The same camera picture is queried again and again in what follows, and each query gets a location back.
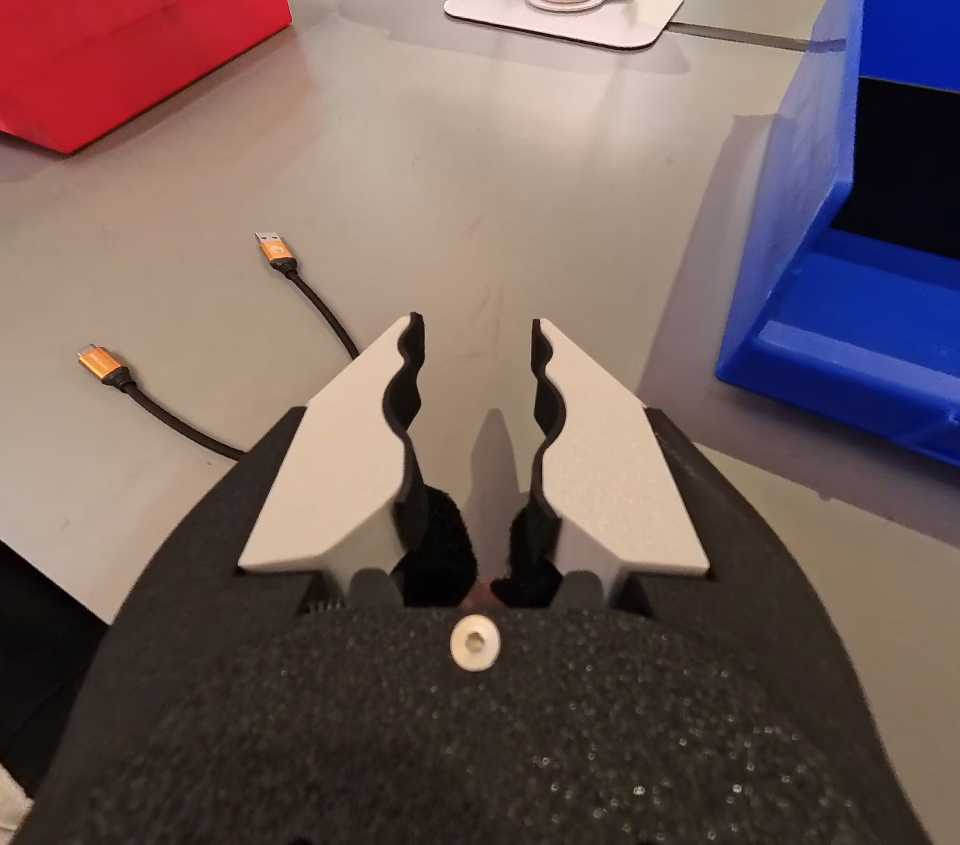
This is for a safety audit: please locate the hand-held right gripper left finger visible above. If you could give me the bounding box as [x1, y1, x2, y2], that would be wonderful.
[238, 314, 432, 597]

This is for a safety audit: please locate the blue plastic bin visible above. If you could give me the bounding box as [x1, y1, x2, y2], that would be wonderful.
[716, 0, 960, 467]

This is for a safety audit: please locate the black cable with orange plugs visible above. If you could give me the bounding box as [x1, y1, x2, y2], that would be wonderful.
[77, 230, 363, 464]

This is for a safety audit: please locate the grey desk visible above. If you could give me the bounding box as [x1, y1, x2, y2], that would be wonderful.
[0, 0, 960, 845]

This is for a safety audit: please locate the black bin divider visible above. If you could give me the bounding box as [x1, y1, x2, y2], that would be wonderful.
[828, 76, 960, 254]

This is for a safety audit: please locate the red plastic bin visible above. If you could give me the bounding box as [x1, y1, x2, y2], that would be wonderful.
[0, 0, 294, 155]

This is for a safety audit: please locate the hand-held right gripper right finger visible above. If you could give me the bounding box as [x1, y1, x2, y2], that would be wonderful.
[517, 317, 711, 608]

